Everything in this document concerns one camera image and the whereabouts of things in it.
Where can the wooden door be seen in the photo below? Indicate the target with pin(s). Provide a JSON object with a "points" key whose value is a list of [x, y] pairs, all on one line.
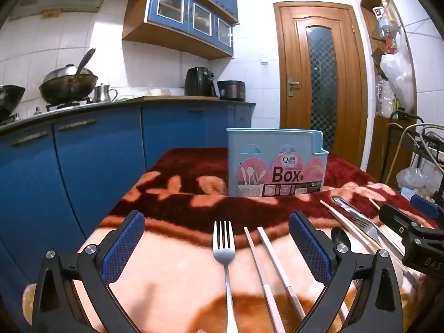
{"points": [[295, 128]]}

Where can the dark rice cooker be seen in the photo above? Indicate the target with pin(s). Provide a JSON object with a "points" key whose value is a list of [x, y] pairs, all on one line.
{"points": [[232, 90]]}

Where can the light blue utensil box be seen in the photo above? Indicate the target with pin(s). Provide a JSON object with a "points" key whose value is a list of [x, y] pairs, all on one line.
{"points": [[277, 166]]}

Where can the white plastic bag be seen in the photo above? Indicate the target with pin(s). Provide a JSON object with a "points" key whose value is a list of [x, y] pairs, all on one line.
{"points": [[399, 76]]}

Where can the black wok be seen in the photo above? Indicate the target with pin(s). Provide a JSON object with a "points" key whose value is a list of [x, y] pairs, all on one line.
{"points": [[10, 99]]}

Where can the black metal rack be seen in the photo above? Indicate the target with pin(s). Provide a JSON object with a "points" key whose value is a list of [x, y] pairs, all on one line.
{"points": [[388, 145]]}

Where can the gas stove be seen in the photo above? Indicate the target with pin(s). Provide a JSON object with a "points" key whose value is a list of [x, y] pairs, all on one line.
{"points": [[66, 105]]}

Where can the metal kettle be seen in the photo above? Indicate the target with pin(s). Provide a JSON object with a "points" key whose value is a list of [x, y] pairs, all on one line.
{"points": [[102, 93]]}

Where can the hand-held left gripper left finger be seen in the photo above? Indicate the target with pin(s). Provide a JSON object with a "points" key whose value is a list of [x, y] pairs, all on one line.
{"points": [[126, 242]]}

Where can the clear plastic bag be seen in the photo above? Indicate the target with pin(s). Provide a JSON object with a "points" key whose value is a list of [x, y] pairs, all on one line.
{"points": [[412, 177]]}

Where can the wooden chopstick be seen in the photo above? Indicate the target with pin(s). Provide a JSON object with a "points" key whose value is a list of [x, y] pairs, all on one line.
{"points": [[350, 222], [347, 227], [374, 204]]}

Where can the wooden shelf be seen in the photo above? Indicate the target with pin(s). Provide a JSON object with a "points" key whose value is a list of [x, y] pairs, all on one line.
{"points": [[371, 24]]}

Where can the blue wall cabinet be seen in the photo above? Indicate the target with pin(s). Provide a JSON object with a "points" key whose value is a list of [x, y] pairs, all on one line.
{"points": [[187, 17]]}

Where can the wok with metal lid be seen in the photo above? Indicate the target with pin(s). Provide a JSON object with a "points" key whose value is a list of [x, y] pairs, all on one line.
{"points": [[69, 86]]}

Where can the red floral blanket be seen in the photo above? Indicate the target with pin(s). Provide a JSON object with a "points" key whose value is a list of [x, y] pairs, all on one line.
{"points": [[180, 249]]}

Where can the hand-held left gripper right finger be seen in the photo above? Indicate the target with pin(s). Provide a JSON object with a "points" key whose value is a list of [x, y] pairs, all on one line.
{"points": [[308, 246]]}

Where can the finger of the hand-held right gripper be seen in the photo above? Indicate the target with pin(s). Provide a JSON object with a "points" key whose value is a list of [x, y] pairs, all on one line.
{"points": [[397, 219], [425, 205]]}

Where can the white light switch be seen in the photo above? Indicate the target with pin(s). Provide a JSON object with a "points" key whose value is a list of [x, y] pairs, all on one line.
{"points": [[264, 60]]}

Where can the black spoon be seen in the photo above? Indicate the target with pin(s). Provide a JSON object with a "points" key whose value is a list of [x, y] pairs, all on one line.
{"points": [[341, 237]]}

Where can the black air fryer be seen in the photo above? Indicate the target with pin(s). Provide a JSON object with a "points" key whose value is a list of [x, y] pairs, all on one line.
{"points": [[197, 81]]}

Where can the metal fork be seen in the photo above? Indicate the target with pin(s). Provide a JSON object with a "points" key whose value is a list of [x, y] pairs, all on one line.
{"points": [[224, 249], [369, 227]]}

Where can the white and tan chopstick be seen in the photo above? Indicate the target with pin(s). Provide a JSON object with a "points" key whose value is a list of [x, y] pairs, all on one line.
{"points": [[277, 270], [256, 260]]}

